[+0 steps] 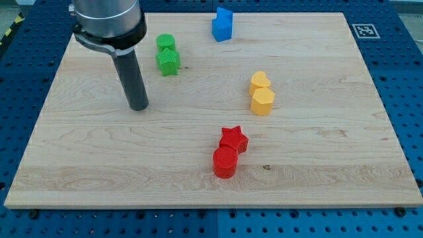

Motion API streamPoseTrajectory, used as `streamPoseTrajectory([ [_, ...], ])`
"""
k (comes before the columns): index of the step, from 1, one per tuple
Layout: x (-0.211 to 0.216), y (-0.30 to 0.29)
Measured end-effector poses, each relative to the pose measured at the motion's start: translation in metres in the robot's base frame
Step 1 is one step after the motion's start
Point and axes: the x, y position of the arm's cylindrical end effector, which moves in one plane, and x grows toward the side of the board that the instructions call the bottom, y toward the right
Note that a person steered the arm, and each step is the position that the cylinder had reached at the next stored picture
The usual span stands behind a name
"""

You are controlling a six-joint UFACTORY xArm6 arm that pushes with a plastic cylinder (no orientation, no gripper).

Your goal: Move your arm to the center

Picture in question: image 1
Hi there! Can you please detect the red star block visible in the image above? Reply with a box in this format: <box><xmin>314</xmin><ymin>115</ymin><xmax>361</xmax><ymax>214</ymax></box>
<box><xmin>219</xmin><ymin>126</ymin><xmax>249</xmax><ymax>154</ymax></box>

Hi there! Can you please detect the light wooden board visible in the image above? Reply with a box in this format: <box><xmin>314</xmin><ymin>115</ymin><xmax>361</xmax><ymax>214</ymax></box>
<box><xmin>5</xmin><ymin>13</ymin><xmax>422</xmax><ymax>210</ymax></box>

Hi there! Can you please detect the red cylinder block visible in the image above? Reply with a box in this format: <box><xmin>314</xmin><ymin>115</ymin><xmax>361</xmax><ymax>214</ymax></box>
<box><xmin>212</xmin><ymin>147</ymin><xmax>238</xmax><ymax>179</ymax></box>

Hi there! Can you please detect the yellow hexagon block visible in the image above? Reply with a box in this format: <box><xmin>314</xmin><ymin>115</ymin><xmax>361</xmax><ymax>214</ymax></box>
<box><xmin>250</xmin><ymin>87</ymin><xmax>275</xmax><ymax>116</ymax></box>

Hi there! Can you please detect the yellow heart block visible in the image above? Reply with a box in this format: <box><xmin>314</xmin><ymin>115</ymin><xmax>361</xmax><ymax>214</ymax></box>
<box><xmin>249</xmin><ymin>71</ymin><xmax>271</xmax><ymax>96</ymax></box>

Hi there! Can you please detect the green star block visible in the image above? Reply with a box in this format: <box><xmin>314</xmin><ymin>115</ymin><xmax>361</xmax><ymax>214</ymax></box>
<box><xmin>155</xmin><ymin>48</ymin><xmax>180</xmax><ymax>77</ymax></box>

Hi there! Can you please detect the green cylinder block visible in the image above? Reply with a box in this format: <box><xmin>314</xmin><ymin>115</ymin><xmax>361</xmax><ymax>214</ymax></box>
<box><xmin>156</xmin><ymin>34</ymin><xmax>176</xmax><ymax>52</ymax></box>

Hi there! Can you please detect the blue angular block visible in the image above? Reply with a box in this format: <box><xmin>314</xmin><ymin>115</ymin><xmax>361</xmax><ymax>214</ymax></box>
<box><xmin>211</xmin><ymin>7</ymin><xmax>233</xmax><ymax>42</ymax></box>

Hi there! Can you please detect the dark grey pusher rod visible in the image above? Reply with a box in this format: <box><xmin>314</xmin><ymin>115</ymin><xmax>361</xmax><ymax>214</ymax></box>
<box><xmin>113</xmin><ymin>50</ymin><xmax>149</xmax><ymax>111</ymax></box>

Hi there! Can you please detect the white fiducial marker tag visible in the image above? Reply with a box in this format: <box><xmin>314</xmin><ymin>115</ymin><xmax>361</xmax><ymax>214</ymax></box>
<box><xmin>352</xmin><ymin>23</ymin><xmax>380</xmax><ymax>39</ymax></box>

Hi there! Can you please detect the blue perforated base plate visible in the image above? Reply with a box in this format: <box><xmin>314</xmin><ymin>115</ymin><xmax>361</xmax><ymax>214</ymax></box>
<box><xmin>1</xmin><ymin>1</ymin><xmax>422</xmax><ymax>237</ymax></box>

